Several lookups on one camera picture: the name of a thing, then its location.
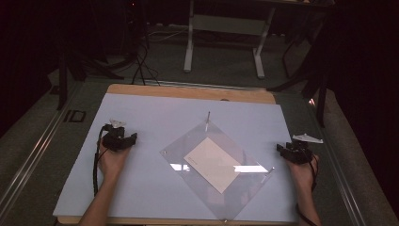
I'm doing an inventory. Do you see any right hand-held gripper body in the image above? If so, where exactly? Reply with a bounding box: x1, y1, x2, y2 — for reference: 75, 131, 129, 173
283, 134, 324, 165

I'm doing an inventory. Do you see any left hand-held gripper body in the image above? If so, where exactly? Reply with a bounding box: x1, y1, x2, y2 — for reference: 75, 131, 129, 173
102, 119, 128, 153

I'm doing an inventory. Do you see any person's left hand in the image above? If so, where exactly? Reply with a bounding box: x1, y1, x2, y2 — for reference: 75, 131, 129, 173
97, 137, 133, 181

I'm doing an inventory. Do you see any person's right hand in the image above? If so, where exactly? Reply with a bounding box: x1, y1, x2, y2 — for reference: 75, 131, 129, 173
285, 153, 321, 193

